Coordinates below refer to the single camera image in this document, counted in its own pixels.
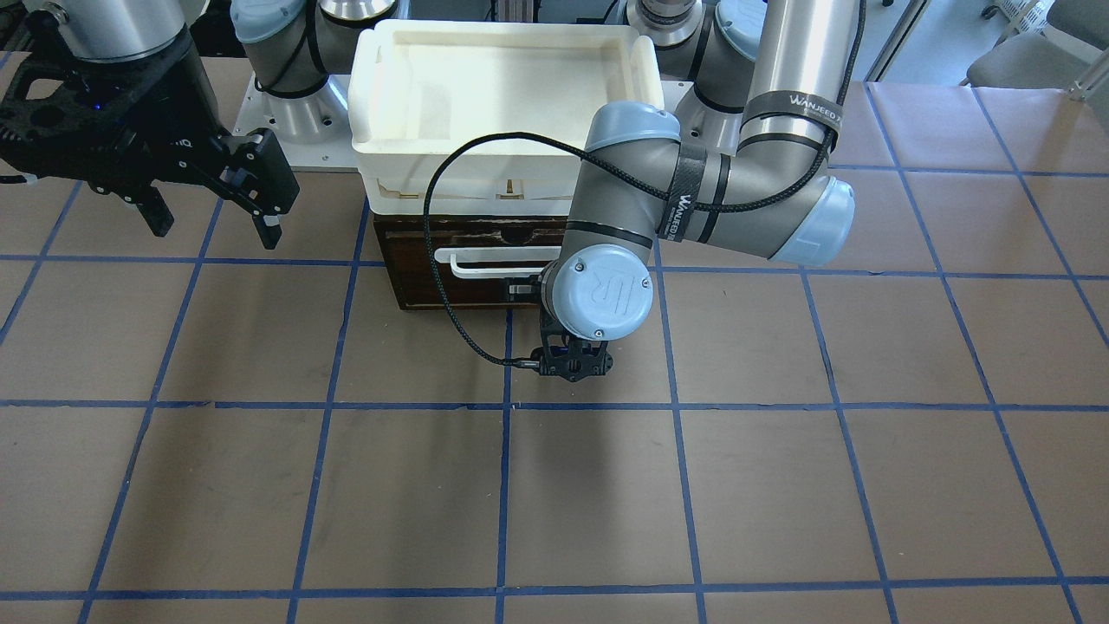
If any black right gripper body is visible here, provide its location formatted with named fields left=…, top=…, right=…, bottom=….
left=3, top=30, right=301, bottom=217

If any white foam tray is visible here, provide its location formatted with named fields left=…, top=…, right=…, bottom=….
left=348, top=20, right=665, bottom=216

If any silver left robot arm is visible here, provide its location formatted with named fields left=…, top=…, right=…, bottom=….
left=509, top=1, right=865, bottom=380

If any dark wooden cabinet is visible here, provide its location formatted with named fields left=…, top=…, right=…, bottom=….
left=372, top=200, right=581, bottom=313

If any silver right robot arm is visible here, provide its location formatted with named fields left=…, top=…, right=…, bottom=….
left=3, top=1, right=411, bottom=250

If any grey chair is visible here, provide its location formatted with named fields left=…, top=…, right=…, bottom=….
left=963, top=1, right=1108, bottom=100

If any black braided cable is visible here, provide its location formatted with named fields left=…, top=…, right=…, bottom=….
left=423, top=0, right=867, bottom=372

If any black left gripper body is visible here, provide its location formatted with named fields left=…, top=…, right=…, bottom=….
left=507, top=276, right=614, bottom=382

